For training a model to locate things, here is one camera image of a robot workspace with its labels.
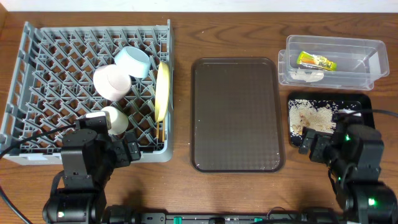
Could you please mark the clear plastic bin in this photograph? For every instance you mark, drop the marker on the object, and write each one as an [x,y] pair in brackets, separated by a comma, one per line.
[360,62]

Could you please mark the green yellow snack wrapper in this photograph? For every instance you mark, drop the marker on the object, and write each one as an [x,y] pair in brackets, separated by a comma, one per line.
[315,61]

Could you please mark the dark brown serving tray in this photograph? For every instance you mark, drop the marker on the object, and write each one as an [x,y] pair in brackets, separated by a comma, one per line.
[236,124]

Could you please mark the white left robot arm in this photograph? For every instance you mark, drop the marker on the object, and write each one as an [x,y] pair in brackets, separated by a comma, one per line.
[89,157]

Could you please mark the light blue bowl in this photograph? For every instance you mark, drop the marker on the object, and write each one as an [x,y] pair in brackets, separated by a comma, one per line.
[133,62]

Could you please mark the yellow plate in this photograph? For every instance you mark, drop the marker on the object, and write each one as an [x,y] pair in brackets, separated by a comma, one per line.
[162,91]

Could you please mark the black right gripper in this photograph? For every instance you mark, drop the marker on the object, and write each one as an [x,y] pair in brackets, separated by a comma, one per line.
[318,144]

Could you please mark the wooden chopstick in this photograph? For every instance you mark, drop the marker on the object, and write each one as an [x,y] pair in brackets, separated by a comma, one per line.
[163,131]
[157,129]

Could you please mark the clear plastic wrap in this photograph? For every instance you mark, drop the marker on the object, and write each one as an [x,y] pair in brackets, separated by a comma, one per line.
[308,77]

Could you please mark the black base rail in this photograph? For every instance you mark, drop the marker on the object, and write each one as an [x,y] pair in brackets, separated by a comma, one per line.
[128,215]

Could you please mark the grey dishwasher rack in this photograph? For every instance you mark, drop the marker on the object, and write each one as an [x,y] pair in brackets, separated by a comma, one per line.
[52,86]

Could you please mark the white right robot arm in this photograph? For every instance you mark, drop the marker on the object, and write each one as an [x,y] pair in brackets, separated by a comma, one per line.
[353,154]

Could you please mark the white bowl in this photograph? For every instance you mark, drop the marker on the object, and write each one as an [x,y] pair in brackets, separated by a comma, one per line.
[111,83]

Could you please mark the spilled rice waste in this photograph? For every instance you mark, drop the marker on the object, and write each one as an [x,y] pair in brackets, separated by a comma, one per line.
[316,114]

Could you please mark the white cup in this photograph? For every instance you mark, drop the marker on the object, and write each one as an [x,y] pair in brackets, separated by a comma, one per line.
[119,121]

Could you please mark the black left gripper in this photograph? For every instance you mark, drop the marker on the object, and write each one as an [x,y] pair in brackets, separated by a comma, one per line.
[123,149]

